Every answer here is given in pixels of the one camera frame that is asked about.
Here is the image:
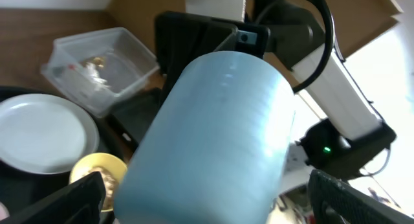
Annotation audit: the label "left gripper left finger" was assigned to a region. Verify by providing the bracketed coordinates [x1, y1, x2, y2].
[1, 172, 105, 224]

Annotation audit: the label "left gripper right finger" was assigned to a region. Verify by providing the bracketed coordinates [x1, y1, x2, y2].
[308, 170, 413, 224]

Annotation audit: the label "food scraps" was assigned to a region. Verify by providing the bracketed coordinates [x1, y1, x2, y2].
[85, 166, 118, 210]

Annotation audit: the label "yellow bowl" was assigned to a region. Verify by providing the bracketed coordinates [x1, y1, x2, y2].
[69, 153, 127, 212]

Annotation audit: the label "grey round plate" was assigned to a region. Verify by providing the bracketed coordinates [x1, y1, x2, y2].
[1, 94, 100, 175]

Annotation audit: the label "white tissue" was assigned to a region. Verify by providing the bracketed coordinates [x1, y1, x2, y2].
[85, 62, 109, 88]

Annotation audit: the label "light blue cup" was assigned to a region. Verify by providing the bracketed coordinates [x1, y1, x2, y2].
[114, 51, 294, 223]

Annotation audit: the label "brown snack wrapper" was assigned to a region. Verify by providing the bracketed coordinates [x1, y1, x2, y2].
[80, 56, 105, 69]

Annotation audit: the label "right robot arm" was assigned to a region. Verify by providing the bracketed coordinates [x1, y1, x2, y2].
[185, 0, 396, 180]

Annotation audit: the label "clear plastic bin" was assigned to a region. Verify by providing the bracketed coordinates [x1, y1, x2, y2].
[41, 27, 159, 117]

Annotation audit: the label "black rectangular tray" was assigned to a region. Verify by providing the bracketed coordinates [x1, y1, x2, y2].
[107, 12, 270, 151]

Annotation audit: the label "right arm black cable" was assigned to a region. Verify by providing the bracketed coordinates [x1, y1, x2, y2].
[255, 0, 335, 94]

